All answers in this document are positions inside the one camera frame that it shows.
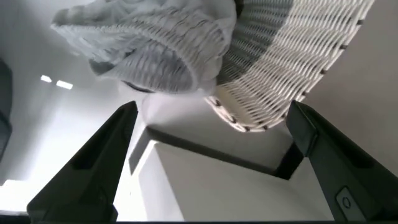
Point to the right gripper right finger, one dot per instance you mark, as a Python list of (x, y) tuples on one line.
[(351, 174)]

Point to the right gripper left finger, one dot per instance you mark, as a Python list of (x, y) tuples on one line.
[(84, 180)]

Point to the pale grey shorts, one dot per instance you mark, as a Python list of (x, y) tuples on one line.
[(155, 46)]

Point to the white laundry basket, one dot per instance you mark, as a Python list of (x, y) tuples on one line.
[(280, 62)]

